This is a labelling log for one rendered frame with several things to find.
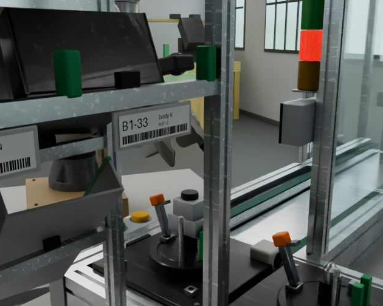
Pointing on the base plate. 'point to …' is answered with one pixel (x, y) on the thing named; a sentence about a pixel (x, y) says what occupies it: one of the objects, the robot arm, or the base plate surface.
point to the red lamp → (310, 45)
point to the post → (326, 125)
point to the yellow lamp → (308, 75)
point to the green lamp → (312, 14)
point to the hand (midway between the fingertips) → (191, 152)
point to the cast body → (188, 213)
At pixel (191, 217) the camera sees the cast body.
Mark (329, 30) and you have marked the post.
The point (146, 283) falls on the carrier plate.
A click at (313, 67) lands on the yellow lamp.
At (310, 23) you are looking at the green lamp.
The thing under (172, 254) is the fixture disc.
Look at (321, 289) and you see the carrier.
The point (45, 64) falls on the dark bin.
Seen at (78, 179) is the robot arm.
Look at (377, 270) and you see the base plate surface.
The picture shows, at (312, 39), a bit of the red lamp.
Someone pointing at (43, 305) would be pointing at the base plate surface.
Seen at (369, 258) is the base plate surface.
